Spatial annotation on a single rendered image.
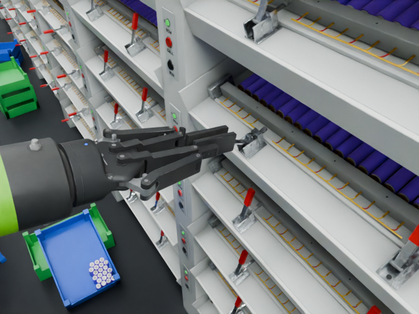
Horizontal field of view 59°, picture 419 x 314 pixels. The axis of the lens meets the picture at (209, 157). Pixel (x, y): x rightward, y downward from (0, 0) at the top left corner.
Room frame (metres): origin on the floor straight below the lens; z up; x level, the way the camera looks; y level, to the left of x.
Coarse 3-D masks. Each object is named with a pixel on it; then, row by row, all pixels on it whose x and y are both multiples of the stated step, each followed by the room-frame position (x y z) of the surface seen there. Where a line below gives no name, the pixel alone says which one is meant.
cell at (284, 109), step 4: (292, 100) 0.51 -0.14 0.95; (296, 100) 0.51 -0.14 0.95; (284, 104) 0.51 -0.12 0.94; (288, 104) 0.51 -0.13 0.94; (292, 104) 0.51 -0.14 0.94; (296, 104) 0.51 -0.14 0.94; (300, 104) 0.51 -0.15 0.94; (280, 108) 0.50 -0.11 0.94; (284, 108) 0.50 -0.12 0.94; (288, 108) 0.50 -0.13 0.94; (292, 108) 0.50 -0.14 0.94; (284, 112) 0.50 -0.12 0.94; (288, 112) 0.50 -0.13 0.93; (284, 116) 0.50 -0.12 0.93
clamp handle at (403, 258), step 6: (414, 234) 0.24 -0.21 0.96; (408, 240) 0.24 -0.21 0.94; (414, 240) 0.23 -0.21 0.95; (408, 246) 0.24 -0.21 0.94; (414, 246) 0.23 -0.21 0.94; (402, 252) 0.23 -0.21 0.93; (408, 252) 0.23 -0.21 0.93; (396, 258) 0.23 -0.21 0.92; (402, 258) 0.23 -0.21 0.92; (408, 258) 0.23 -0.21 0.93; (396, 264) 0.23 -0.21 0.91; (402, 264) 0.23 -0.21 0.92
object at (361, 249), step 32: (224, 64) 0.62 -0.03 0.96; (192, 96) 0.58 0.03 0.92; (256, 160) 0.43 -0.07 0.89; (288, 160) 0.42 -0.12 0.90; (288, 192) 0.36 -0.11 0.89; (320, 192) 0.35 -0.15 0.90; (352, 192) 0.34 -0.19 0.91; (320, 224) 0.31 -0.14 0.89; (352, 224) 0.30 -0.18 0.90; (352, 256) 0.26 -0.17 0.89; (384, 256) 0.25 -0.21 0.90; (384, 288) 0.22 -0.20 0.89; (416, 288) 0.21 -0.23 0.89
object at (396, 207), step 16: (224, 96) 0.59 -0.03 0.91; (240, 96) 0.55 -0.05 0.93; (256, 112) 0.50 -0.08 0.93; (272, 112) 0.50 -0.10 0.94; (272, 128) 0.48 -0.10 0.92; (288, 128) 0.45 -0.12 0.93; (304, 144) 0.42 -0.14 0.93; (320, 144) 0.41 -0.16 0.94; (320, 160) 0.39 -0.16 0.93; (336, 160) 0.38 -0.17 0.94; (320, 176) 0.37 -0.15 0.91; (336, 176) 0.37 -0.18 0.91; (352, 176) 0.35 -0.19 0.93; (368, 176) 0.34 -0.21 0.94; (368, 192) 0.32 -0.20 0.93; (384, 192) 0.32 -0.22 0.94; (384, 208) 0.31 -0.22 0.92; (400, 208) 0.29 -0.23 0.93; (416, 208) 0.29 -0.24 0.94; (384, 224) 0.29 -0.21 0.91; (400, 224) 0.28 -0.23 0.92; (416, 224) 0.27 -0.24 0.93
